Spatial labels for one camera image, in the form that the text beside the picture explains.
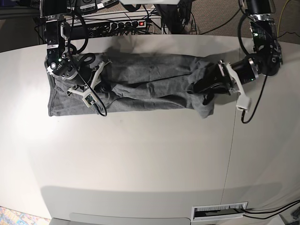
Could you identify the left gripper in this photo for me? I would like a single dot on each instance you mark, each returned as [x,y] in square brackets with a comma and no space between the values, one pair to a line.
[216,80]

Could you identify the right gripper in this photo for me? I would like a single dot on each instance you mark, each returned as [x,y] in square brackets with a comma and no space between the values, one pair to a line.
[84,69]

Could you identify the grey T-shirt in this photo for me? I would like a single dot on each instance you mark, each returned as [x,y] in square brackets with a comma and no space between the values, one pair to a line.
[147,82]

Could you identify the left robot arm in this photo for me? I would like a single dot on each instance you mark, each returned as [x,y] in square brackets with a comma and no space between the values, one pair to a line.
[265,58]

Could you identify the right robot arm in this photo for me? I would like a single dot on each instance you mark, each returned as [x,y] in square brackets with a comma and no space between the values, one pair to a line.
[67,36]

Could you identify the black power strip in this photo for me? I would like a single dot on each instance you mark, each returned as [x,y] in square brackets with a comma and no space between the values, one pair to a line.
[125,27]

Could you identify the black foot pedal middle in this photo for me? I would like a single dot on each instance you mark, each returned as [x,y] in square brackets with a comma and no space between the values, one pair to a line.
[87,5]

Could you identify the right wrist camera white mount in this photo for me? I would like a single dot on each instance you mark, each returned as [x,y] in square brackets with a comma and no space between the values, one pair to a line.
[88,94]

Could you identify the table cable grommet slot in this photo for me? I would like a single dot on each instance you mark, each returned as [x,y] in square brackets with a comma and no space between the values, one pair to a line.
[218,212]

